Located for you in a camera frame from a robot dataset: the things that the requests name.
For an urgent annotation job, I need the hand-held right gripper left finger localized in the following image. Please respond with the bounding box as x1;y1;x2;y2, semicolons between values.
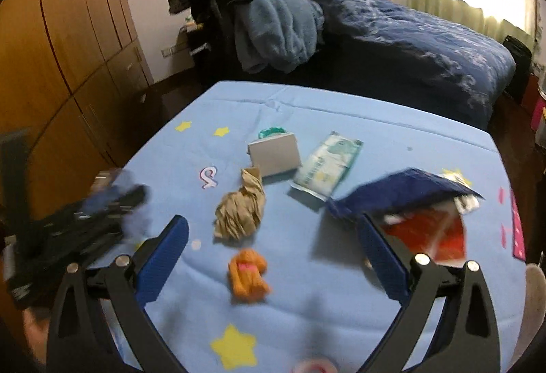
46;215;190;373

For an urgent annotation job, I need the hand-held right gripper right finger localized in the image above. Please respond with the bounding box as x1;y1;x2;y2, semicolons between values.
356;212;501;373

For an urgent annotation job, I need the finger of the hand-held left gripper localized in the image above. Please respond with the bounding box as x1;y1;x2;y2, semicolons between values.
81;183;150;225

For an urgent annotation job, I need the dark blue snack bag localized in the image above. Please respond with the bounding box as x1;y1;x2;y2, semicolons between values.
326;167;485;229

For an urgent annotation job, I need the green white wet wipes packet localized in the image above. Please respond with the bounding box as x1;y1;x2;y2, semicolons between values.
291;131;364;201

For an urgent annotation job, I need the person's left forearm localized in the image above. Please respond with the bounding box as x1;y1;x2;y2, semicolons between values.
21;307;54;367

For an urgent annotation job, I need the red glossy packet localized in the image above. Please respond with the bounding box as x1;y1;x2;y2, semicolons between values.
381;203;466;263

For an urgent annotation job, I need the orange plush toy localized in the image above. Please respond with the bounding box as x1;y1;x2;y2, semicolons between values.
228;249;271;303

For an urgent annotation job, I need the crumpled beige paper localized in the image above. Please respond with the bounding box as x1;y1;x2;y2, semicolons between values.
213;167;266;241

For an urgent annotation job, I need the blue star-printed blanket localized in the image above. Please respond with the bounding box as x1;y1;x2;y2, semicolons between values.
113;81;527;373

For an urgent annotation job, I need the small yellow white packet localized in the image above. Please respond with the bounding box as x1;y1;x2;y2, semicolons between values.
441;169;480;214

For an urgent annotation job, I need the red white tape roll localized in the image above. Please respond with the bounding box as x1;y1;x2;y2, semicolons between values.
294;358;340;373

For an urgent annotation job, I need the small grey cardboard box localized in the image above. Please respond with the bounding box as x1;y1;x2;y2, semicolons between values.
247;133;301;178

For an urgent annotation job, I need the wooden wardrobe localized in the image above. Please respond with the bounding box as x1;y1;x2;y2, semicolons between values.
0;0;154;220

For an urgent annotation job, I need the pink plastic container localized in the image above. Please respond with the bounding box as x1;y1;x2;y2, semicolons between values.
531;98;546;144

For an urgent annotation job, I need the bed with blue duvet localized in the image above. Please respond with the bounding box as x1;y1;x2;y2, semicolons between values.
273;0;517;131

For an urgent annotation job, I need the light blue fleece blanket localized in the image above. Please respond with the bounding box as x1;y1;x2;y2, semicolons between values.
232;0;327;75

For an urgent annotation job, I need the black suitcase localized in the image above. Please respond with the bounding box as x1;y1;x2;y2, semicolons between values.
502;35;533;101

